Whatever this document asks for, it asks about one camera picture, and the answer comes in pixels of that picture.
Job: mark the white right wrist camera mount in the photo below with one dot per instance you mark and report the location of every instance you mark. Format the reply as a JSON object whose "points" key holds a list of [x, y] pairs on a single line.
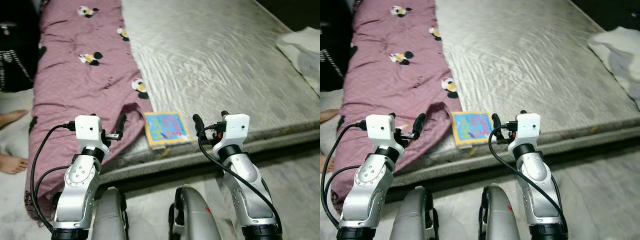
{"points": [[529, 126], [236, 127]]}

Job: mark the blue yellow children's book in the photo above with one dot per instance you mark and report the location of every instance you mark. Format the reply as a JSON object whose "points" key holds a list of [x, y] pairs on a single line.
{"points": [[472, 127], [167, 127]]}

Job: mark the dark tufted headboard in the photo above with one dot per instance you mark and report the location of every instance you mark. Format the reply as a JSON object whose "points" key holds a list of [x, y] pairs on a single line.
{"points": [[610, 10], [295, 10]]}

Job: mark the quilted bed base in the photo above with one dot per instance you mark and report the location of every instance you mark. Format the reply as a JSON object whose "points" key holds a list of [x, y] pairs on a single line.
{"points": [[465, 162], [150, 167]]}

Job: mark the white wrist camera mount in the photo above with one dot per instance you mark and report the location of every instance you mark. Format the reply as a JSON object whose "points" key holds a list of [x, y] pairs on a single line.
{"points": [[529, 126], [236, 127], [89, 130], [381, 129]]}

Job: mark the white quilted mattress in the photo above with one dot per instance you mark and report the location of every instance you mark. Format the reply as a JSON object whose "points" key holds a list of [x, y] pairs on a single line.
{"points": [[210, 60], [525, 60]]}

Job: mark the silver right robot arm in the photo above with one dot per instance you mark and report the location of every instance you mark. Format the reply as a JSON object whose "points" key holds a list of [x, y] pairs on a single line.
{"points": [[245, 180], [537, 180]]}

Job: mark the white pillow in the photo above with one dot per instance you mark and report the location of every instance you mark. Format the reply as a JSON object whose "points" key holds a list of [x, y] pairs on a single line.
{"points": [[302, 52], [617, 55]]}

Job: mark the black bag white print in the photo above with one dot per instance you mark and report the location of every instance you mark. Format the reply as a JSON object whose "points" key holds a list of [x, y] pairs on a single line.
{"points": [[332, 60], [15, 60]]}

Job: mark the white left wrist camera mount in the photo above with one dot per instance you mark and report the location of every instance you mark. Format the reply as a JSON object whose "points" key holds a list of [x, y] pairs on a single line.
{"points": [[381, 129], [89, 130]]}

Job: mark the purple cartoon print blanket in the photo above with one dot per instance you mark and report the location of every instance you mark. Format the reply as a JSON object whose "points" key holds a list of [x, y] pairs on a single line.
{"points": [[385, 80], [75, 80]]}

